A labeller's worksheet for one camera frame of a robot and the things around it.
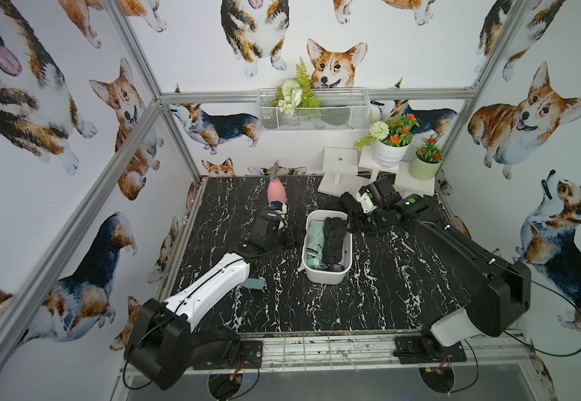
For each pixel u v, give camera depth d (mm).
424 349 691
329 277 845
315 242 881
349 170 1040
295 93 786
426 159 912
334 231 859
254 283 863
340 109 926
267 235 628
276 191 1037
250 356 737
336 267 858
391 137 838
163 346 394
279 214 663
